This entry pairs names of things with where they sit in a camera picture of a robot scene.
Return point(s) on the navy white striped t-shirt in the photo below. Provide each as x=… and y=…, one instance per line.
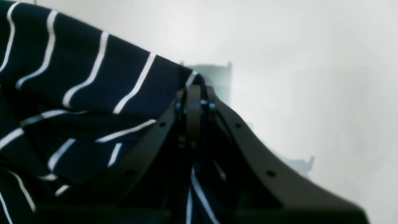
x=74, y=100

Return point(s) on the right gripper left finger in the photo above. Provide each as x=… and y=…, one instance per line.
x=134, y=190

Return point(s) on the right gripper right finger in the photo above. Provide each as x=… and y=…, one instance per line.
x=239, y=181

